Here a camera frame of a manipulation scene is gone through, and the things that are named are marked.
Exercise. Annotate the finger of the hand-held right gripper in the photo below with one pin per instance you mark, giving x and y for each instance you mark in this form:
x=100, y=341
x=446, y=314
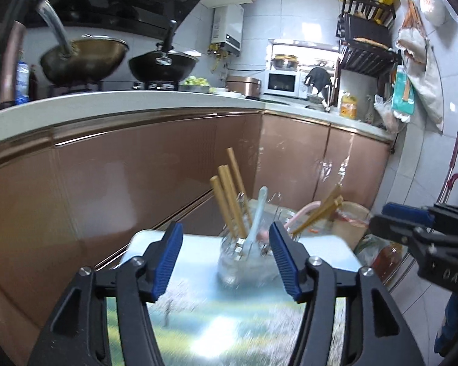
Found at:
x=391, y=230
x=404, y=213

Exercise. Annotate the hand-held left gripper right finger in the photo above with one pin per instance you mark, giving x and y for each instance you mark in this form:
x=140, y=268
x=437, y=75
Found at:
x=286, y=263

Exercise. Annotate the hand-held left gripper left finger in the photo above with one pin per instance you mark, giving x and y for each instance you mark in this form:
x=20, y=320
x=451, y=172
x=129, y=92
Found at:
x=168, y=263

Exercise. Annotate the pink spoon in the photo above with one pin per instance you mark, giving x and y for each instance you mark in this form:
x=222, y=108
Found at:
x=301, y=212

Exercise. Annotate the set of wooden chopsticks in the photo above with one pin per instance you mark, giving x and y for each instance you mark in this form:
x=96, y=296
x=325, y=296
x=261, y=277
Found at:
x=229, y=198

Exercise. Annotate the white plastic bag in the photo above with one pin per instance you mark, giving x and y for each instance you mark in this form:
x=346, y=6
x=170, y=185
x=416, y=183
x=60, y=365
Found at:
x=366, y=247

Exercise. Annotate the beige trash bin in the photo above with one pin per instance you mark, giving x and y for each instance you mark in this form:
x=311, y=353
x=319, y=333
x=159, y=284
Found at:
x=353, y=225

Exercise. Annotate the person's blue clothing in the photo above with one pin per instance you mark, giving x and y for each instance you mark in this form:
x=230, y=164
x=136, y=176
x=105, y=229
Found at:
x=456, y=324

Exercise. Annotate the mop pole maroon grip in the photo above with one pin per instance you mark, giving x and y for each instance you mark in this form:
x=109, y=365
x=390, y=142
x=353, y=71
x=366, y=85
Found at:
x=456, y=152

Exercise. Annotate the plastic bag on counter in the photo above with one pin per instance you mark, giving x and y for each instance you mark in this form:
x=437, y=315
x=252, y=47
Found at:
x=385, y=116

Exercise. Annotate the copper base cabinets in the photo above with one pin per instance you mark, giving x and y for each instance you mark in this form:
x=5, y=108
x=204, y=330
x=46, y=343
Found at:
x=118, y=167

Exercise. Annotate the white spray bottle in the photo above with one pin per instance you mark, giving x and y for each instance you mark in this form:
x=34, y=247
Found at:
x=370, y=111

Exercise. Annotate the teal hanging bag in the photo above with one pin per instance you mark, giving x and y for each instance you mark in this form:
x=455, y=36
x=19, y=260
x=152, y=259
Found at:
x=402, y=93

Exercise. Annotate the yellow detergent bottle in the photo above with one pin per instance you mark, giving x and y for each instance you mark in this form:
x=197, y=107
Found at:
x=348, y=106

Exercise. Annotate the white cloth sack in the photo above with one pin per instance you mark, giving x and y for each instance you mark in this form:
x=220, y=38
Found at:
x=423, y=84

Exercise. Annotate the steel kitchen faucet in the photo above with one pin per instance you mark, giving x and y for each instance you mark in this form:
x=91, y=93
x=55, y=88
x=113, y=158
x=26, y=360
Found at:
x=326, y=101

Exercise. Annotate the black cloth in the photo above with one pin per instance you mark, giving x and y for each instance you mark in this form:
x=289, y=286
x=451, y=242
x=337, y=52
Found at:
x=317, y=78

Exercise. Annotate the white kitchen countertop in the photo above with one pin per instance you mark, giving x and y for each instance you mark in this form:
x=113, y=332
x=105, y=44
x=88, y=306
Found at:
x=99, y=106

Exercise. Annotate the white microwave oven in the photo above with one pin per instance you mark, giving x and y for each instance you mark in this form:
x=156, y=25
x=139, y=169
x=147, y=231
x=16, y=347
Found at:
x=284, y=84

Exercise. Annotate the copper rice cooker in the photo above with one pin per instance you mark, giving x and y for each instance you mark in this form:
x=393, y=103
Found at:
x=244, y=88

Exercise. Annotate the white plates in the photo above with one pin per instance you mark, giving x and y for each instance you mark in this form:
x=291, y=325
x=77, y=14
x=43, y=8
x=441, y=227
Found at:
x=227, y=92

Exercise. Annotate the bowl of green vegetables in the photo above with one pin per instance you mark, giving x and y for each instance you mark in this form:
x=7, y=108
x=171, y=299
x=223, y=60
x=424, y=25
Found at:
x=196, y=83

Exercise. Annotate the black dish rack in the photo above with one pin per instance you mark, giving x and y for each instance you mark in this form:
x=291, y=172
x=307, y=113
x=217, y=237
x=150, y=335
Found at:
x=366, y=34

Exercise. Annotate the gas stove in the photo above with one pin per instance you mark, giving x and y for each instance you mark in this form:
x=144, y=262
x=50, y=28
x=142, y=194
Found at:
x=110, y=87

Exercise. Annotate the steel mixing bowl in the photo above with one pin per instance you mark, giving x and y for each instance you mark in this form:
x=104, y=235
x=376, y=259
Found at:
x=285, y=63

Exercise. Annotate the black wok with lid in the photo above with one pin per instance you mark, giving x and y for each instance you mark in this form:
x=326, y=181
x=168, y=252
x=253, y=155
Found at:
x=162, y=69

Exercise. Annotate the orange mesh bag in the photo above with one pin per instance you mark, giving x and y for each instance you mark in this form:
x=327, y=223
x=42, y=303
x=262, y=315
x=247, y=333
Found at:
x=412, y=17

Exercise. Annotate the clear hanging plastic bags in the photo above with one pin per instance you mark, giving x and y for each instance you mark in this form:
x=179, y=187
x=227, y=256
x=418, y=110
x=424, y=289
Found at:
x=433, y=3

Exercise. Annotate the brass wok with lid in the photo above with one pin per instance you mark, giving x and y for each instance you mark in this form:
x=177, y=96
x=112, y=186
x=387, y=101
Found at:
x=87, y=57

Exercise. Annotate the dark sauce bottle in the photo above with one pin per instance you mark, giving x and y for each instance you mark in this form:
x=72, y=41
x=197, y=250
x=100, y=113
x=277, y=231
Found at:
x=33, y=84

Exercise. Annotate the blue labelled bottle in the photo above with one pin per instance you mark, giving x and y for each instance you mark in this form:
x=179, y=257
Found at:
x=22, y=84

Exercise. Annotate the white water heater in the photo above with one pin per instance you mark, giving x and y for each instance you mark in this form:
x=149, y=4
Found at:
x=227, y=28

